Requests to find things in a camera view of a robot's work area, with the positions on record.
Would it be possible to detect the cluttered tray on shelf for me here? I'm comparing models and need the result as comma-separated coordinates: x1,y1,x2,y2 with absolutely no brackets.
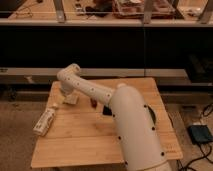
112,0,175,18

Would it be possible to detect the black rectangular block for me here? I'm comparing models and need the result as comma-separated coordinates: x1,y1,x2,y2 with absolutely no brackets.
102,106,112,116

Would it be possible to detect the black floor cable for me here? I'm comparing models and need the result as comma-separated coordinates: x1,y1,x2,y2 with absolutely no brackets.
176,103,213,171

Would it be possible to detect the red-brown marker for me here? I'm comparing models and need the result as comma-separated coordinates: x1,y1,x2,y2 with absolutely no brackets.
90,98,97,108

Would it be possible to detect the green plate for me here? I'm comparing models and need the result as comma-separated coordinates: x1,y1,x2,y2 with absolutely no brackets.
148,106,156,124

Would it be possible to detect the wooden table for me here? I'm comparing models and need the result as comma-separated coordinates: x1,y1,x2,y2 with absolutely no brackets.
31,78,183,171

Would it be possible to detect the black power adapter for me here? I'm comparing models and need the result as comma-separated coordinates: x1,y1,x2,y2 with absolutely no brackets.
187,125,213,144

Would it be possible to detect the white toothpaste tube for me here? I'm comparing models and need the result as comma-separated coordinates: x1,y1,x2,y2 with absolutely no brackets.
33,103,58,136

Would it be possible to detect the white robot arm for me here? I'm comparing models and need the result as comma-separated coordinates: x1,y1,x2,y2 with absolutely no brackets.
57,64,172,171

